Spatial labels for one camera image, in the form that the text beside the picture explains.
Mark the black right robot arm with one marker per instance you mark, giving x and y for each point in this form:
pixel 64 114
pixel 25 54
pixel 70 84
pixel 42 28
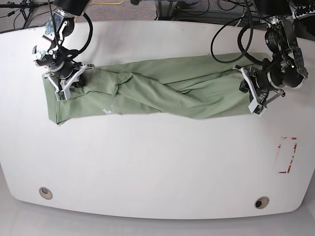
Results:
pixel 59 26

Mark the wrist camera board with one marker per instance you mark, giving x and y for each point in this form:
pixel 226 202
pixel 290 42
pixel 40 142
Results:
pixel 259 110
pixel 60 96

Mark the white power strip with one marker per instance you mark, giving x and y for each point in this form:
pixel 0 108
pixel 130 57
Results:
pixel 304 12

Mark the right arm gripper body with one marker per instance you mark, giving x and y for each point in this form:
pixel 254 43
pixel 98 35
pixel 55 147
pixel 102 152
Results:
pixel 63 76

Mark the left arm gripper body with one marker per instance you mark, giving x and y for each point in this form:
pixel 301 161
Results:
pixel 262 90

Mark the red tape rectangle marker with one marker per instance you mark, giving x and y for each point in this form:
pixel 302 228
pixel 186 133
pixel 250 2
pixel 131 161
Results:
pixel 285 154

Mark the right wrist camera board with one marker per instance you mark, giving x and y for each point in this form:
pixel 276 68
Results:
pixel 60 96

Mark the table cable grommet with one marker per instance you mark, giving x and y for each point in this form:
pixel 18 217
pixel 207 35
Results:
pixel 262 202
pixel 45 193

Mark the left table cable grommet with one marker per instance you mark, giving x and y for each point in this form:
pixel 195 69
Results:
pixel 45 193

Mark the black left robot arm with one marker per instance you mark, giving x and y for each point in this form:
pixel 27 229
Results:
pixel 270 39

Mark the black tripod legs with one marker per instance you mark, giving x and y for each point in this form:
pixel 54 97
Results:
pixel 25 9

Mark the right table cable grommet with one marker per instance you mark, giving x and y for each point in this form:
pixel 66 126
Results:
pixel 262 202

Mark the green polo shirt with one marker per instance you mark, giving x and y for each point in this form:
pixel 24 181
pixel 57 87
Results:
pixel 119 88

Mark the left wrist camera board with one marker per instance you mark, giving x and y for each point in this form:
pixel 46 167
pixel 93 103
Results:
pixel 259 110

